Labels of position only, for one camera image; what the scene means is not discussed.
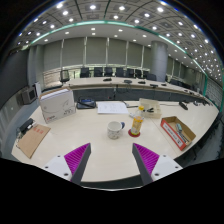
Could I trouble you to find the row of black chairs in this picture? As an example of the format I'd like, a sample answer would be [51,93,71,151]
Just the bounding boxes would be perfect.
[59,66,188,88]

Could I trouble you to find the black microphone base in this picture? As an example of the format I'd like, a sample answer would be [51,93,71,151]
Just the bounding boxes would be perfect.
[178,101,189,111]

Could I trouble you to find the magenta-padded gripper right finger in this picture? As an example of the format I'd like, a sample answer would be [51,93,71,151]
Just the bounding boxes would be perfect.
[131,142,184,186]

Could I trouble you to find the white patterned mug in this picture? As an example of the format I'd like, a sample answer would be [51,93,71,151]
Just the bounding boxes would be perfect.
[106,120,126,140]

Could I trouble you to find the white computer tower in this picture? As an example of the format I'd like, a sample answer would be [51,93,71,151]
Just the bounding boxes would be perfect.
[33,81,43,98]

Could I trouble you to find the grey box monitor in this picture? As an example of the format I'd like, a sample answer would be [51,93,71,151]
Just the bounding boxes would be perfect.
[20,87,38,105]

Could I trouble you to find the yellow-capped orange drink bottle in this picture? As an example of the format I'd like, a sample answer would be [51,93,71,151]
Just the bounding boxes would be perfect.
[129,105,146,137]

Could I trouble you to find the black desk phone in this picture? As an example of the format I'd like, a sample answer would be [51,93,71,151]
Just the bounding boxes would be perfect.
[76,97,97,110]

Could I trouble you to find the small grey device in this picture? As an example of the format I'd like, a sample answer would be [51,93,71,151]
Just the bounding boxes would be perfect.
[175,122,185,135]

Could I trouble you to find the white desk organizer tray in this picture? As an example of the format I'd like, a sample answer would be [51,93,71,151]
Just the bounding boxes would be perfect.
[138,97,163,119]

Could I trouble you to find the brown paper envelope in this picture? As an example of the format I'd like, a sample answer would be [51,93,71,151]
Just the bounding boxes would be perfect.
[16,123,52,159]

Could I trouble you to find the white paper sheet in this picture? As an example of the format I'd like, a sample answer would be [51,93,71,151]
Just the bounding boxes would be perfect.
[96,101,130,115]

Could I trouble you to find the red open cardboard box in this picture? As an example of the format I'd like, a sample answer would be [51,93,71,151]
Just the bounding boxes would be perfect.
[160,115,197,151]

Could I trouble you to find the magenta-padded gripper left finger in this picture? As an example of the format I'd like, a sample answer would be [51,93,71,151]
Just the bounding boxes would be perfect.
[42,142,92,186]

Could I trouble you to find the ceiling spot lights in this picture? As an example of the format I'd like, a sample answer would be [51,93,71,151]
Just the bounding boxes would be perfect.
[16,0,221,78]

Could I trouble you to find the black desk microphones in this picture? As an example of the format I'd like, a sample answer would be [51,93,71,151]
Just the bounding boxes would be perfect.
[102,77,168,88]

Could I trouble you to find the black flat device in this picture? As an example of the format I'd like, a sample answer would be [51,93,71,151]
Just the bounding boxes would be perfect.
[18,117,35,134]

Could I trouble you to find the white cardboard box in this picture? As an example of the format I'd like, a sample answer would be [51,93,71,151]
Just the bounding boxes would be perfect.
[38,87,77,124]

